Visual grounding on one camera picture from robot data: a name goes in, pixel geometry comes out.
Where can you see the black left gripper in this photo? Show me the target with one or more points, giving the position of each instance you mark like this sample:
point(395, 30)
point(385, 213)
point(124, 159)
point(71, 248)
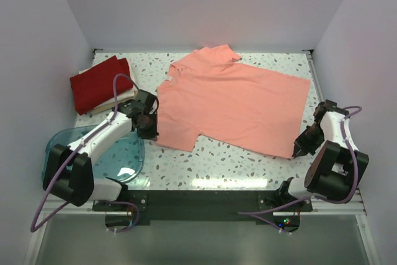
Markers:
point(152, 133)

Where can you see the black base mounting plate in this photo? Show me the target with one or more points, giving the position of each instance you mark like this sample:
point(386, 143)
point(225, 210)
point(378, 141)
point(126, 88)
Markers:
point(195, 206)

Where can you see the salmon pink t-shirt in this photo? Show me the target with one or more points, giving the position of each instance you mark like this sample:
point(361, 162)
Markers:
point(210, 93)

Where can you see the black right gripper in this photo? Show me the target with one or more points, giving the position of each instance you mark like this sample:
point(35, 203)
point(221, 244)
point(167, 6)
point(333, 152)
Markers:
point(301, 147)

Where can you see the folded red t-shirt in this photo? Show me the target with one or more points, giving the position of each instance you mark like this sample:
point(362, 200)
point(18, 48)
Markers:
point(95, 86)

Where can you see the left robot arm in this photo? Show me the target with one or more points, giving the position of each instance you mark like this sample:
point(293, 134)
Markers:
point(68, 174)

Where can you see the folded cream t-shirt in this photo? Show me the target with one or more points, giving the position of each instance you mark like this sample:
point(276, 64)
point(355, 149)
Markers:
point(122, 88)

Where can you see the blue transparent plastic bin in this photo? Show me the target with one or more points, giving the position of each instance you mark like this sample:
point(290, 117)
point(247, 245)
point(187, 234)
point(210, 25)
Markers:
point(123, 161)

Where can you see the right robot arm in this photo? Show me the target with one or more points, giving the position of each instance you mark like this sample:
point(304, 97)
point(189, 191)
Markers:
point(338, 164)

